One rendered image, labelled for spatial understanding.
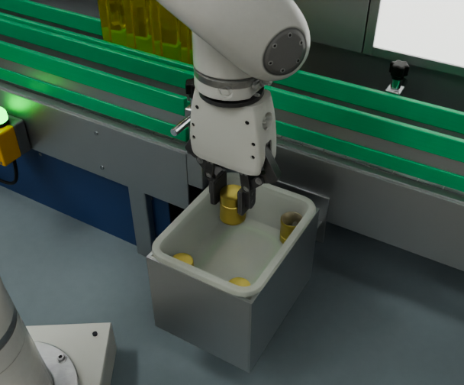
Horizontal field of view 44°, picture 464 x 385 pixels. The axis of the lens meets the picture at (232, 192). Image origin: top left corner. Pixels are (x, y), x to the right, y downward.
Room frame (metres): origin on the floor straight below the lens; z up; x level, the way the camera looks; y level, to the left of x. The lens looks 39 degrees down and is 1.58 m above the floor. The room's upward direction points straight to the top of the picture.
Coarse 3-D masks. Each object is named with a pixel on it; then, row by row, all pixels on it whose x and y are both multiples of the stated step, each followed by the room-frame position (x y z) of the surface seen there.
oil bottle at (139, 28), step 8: (128, 0) 0.95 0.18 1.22; (136, 0) 0.95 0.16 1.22; (144, 0) 0.94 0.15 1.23; (128, 8) 0.96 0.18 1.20; (136, 8) 0.95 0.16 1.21; (144, 8) 0.94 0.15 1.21; (128, 16) 0.96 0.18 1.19; (136, 16) 0.95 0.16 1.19; (144, 16) 0.94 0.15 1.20; (128, 24) 0.96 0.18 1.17; (136, 24) 0.95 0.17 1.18; (144, 24) 0.94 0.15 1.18; (128, 32) 0.96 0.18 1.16; (136, 32) 0.95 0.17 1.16; (144, 32) 0.94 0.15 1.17; (152, 32) 0.94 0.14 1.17; (128, 40) 0.96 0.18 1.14; (136, 40) 0.95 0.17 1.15; (144, 40) 0.94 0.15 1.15; (152, 40) 0.94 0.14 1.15; (136, 48) 0.95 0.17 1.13; (144, 48) 0.94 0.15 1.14; (152, 48) 0.94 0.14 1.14
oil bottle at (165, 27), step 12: (156, 12) 0.93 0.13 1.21; (168, 12) 0.92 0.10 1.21; (156, 24) 0.93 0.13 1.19; (168, 24) 0.92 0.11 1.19; (156, 36) 0.93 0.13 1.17; (168, 36) 0.92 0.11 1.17; (156, 48) 0.93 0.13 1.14; (168, 48) 0.92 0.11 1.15; (180, 48) 0.91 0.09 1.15; (180, 60) 0.91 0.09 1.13
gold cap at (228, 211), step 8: (232, 184) 0.60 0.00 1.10; (224, 192) 0.58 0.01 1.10; (232, 192) 0.58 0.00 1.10; (224, 200) 0.57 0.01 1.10; (232, 200) 0.56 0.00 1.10; (224, 208) 0.57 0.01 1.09; (232, 208) 0.56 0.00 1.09; (224, 216) 0.57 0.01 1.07; (232, 216) 0.56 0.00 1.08; (240, 216) 0.57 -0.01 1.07; (232, 224) 0.56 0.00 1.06
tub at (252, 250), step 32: (256, 192) 0.71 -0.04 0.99; (288, 192) 0.69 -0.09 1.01; (192, 224) 0.65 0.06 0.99; (224, 224) 0.70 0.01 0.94; (256, 224) 0.70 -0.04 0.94; (160, 256) 0.56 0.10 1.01; (192, 256) 0.63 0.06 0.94; (224, 256) 0.63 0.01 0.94; (256, 256) 0.63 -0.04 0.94; (224, 288) 0.50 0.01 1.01; (256, 288) 0.50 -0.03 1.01
